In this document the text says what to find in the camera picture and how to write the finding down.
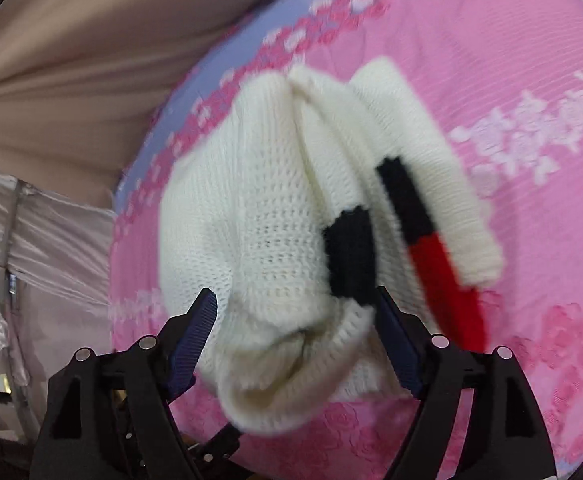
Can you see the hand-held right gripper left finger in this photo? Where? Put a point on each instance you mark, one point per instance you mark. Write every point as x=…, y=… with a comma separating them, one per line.
x=194, y=340

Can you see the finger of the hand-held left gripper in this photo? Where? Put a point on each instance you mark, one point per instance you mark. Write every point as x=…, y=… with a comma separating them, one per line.
x=221, y=442

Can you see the white satin curtain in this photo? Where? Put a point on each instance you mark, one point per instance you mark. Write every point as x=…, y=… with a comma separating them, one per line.
x=56, y=240

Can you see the beige backdrop cloth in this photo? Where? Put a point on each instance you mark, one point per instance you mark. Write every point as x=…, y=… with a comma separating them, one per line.
x=96, y=35

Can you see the white red black knit sweater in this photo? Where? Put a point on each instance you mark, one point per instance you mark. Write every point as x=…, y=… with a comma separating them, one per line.
x=251, y=220

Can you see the pink floral bedsheet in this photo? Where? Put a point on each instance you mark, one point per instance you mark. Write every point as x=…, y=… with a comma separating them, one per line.
x=521, y=50

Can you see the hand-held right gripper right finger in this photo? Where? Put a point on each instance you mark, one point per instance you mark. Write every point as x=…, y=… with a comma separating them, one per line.
x=401, y=345

